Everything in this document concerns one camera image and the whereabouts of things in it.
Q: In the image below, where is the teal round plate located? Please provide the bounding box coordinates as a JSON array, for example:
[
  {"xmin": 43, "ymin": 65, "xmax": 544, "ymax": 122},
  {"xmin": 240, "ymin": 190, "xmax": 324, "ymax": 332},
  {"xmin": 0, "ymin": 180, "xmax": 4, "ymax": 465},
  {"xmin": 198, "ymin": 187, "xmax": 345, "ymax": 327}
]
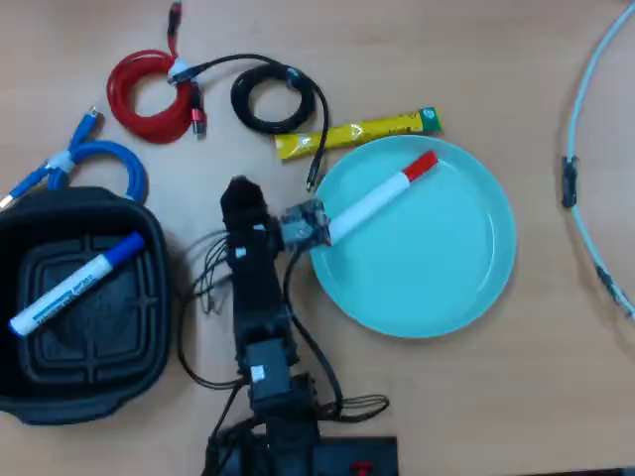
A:
[{"xmin": 308, "ymin": 134, "xmax": 517, "ymax": 340}]

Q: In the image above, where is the black camera cable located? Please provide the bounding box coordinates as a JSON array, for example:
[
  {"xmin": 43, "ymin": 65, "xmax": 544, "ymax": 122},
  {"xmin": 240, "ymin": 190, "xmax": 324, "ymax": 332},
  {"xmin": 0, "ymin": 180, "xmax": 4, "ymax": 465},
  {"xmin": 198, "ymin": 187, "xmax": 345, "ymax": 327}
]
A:
[{"xmin": 283, "ymin": 246, "xmax": 391, "ymax": 423}]

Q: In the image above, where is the black coiled usb cable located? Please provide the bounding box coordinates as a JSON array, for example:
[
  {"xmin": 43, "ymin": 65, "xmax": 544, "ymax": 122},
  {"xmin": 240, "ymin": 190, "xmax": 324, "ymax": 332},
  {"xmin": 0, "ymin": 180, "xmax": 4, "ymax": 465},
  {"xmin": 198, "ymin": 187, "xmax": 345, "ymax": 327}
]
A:
[{"xmin": 167, "ymin": 53, "xmax": 330, "ymax": 192}]

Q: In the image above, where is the black cable clip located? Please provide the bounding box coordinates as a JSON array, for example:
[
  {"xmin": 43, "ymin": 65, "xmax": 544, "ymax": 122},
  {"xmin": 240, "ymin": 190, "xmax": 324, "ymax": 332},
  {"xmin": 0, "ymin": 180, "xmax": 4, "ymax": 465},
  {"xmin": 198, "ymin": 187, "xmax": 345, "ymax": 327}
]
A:
[{"xmin": 561, "ymin": 155, "xmax": 580, "ymax": 209}]

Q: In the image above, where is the blue cap whiteboard marker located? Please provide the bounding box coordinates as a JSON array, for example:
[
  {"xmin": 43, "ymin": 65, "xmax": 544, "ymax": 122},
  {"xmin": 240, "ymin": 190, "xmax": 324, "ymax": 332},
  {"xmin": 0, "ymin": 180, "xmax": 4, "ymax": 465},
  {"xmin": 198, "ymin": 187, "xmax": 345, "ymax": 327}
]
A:
[{"xmin": 8, "ymin": 231, "xmax": 147, "ymax": 338}]

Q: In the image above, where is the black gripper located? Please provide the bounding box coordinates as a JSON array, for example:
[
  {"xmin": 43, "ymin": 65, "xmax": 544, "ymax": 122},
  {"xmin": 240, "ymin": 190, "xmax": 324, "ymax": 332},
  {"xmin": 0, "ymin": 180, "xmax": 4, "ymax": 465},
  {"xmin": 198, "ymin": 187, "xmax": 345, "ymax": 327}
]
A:
[{"xmin": 219, "ymin": 176, "xmax": 287, "ymax": 269}]

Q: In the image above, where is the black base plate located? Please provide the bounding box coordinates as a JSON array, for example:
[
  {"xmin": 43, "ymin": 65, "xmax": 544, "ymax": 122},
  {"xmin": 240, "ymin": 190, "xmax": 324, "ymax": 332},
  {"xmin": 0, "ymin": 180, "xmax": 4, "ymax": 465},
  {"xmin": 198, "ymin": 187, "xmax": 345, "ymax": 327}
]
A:
[{"xmin": 217, "ymin": 434, "xmax": 400, "ymax": 476}]

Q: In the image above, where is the white long cable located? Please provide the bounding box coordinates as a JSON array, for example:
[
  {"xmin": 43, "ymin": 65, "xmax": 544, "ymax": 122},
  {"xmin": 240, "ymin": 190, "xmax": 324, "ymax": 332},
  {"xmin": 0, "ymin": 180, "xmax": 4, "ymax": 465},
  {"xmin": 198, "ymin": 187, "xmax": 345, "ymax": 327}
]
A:
[{"xmin": 566, "ymin": 2, "xmax": 635, "ymax": 321}]

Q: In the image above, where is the red cap whiteboard marker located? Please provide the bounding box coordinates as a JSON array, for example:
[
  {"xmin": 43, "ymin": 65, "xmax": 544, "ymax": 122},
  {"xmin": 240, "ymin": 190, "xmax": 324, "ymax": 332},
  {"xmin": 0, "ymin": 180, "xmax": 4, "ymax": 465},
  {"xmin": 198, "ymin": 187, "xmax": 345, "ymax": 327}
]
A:
[{"xmin": 326, "ymin": 151, "xmax": 441, "ymax": 247}]

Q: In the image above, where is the yellow sachet packet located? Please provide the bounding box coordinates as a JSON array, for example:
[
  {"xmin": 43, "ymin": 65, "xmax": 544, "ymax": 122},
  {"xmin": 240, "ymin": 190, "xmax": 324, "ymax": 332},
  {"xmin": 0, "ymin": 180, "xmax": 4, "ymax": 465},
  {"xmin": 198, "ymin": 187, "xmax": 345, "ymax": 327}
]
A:
[{"xmin": 274, "ymin": 107, "xmax": 445, "ymax": 162}]

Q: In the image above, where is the red coiled usb cable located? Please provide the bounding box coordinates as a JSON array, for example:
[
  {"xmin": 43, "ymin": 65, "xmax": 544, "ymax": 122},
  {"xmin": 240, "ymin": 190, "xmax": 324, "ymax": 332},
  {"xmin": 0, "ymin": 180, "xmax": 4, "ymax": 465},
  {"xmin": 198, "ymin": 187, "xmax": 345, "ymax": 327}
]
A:
[{"xmin": 106, "ymin": 0, "xmax": 208, "ymax": 146}]

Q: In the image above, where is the black plastic bowl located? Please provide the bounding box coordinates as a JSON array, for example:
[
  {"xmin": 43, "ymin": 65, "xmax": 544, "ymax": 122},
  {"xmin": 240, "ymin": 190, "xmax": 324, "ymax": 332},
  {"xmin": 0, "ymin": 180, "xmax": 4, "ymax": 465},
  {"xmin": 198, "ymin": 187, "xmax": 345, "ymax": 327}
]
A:
[{"xmin": 0, "ymin": 185, "xmax": 173, "ymax": 426}]

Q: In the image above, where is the small camera circuit board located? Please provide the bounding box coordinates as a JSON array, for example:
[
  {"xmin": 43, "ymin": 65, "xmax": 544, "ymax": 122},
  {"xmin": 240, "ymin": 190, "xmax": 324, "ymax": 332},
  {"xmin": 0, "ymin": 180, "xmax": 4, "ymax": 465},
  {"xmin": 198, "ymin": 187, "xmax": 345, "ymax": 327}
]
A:
[{"xmin": 280, "ymin": 198, "xmax": 332, "ymax": 249}]

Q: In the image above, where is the thin arm wire bundle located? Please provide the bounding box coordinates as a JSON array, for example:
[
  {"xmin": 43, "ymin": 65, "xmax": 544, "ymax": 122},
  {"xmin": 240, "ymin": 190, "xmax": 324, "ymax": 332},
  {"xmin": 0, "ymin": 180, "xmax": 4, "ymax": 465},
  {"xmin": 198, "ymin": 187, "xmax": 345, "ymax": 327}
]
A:
[{"xmin": 176, "ymin": 229, "xmax": 245, "ymax": 390}]

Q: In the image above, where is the blue coiled usb cable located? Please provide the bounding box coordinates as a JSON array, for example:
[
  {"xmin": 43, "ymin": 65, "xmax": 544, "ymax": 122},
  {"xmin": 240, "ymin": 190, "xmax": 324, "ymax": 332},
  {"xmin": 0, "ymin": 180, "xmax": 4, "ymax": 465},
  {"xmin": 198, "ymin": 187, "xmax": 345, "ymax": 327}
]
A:
[{"xmin": 0, "ymin": 104, "xmax": 150, "ymax": 209}]

